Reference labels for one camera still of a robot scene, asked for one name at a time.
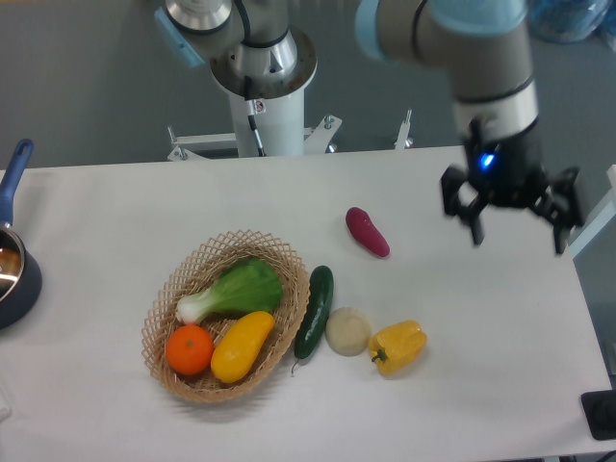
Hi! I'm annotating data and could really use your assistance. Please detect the yellow bell pepper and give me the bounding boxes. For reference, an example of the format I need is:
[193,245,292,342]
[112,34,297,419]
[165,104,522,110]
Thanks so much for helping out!
[368,320,427,376]

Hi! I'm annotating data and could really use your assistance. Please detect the black device at table edge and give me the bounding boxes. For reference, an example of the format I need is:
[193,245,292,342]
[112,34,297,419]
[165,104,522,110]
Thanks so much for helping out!
[580,390,615,441]

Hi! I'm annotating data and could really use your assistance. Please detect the dark green cucumber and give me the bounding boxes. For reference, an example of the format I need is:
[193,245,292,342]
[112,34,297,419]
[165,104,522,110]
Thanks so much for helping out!
[291,266,335,373]

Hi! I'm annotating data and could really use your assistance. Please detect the dark blue saucepan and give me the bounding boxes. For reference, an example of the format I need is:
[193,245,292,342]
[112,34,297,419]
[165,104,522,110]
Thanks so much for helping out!
[1,139,42,329]

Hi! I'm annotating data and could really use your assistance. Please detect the green bok choy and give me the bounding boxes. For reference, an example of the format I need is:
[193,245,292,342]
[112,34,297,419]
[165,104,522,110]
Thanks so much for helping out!
[176,257,283,324]

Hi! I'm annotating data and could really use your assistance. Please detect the orange tangerine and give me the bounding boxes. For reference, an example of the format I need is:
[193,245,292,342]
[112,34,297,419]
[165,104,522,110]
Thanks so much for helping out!
[165,324,215,376]

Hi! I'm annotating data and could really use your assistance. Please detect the blue plastic bag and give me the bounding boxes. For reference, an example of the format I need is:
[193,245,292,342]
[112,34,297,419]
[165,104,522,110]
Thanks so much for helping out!
[526,0,615,44]

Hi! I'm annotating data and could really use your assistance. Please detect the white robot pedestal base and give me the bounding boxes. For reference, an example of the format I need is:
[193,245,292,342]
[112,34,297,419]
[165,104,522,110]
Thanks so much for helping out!
[166,28,415,163]

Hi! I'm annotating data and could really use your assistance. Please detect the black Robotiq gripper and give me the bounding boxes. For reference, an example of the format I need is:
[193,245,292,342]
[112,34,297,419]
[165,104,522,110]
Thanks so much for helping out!
[440,117,585,255]

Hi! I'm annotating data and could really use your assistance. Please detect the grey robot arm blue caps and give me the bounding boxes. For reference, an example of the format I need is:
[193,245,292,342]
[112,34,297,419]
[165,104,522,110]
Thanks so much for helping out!
[154,1,587,253]

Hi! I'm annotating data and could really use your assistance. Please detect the woven wicker basket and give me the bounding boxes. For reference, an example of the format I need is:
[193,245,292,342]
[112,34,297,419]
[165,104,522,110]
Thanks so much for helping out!
[141,230,310,403]

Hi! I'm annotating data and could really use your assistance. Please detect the purple sweet potato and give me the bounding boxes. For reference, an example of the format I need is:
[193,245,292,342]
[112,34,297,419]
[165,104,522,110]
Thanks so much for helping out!
[345,207,390,258]

